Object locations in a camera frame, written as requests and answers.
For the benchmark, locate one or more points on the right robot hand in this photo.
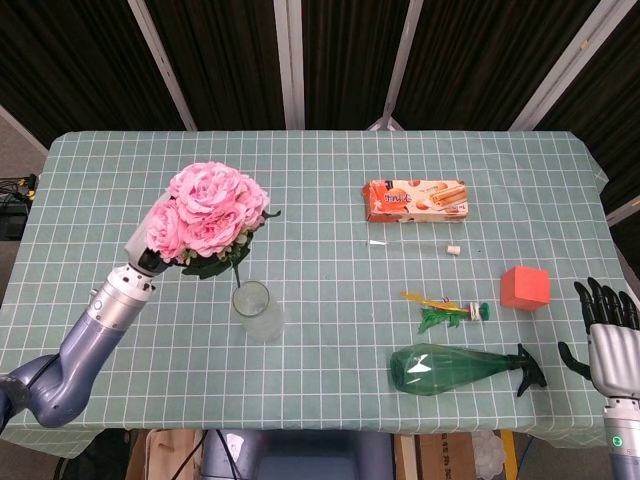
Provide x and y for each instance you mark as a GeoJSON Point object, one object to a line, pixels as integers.
{"type": "Point", "coordinates": [612, 340]}

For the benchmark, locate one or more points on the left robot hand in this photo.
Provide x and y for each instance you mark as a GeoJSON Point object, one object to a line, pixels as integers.
{"type": "Point", "coordinates": [145, 245]}

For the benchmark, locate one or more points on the pink rose bouquet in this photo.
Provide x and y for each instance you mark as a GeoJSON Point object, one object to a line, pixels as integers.
{"type": "Point", "coordinates": [215, 210]}

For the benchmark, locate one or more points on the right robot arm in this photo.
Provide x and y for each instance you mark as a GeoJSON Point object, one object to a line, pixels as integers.
{"type": "Point", "coordinates": [625, 440]}

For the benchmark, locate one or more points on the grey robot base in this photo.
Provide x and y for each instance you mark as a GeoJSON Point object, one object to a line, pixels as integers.
{"type": "Point", "coordinates": [295, 455]}

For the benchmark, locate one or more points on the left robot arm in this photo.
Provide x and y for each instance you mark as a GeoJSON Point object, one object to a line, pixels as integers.
{"type": "Point", "coordinates": [80, 350]}

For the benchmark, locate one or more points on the clear glass cup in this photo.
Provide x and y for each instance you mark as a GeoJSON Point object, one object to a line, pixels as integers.
{"type": "Point", "coordinates": [257, 310]}

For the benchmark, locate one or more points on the green checked tablecloth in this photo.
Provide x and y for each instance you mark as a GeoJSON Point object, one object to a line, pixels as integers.
{"type": "Point", "coordinates": [350, 160]}

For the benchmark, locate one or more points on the orange foam cube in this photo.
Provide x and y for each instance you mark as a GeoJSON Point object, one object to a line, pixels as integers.
{"type": "Point", "coordinates": [525, 295]}

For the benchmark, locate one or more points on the green plastic spray bottle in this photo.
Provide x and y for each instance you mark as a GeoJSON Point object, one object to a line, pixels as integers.
{"type": "Point", "coordinates": [450, 370]}

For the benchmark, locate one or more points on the colourful feather shuttlecock toy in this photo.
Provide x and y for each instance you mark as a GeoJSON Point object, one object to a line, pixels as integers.
{"type": "Point", "coordinates": [447, 312]}

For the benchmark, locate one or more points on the brown cardboard box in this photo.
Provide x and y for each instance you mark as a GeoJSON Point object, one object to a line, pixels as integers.
{"type": "Point", "coordinates": [445, 456]}

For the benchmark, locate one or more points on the light wooden board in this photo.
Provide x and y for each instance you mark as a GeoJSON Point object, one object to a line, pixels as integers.
{"type": "Point", "coordinates": [162, 454]}

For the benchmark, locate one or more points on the clear test tube with cork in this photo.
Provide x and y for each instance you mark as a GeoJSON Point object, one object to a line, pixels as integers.
{"type": "Point", "coordinates": [415, 245]}

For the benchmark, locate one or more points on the orange snack box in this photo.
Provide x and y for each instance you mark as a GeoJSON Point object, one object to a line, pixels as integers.
{"type": "Point", "coordinates": [417, 201]}

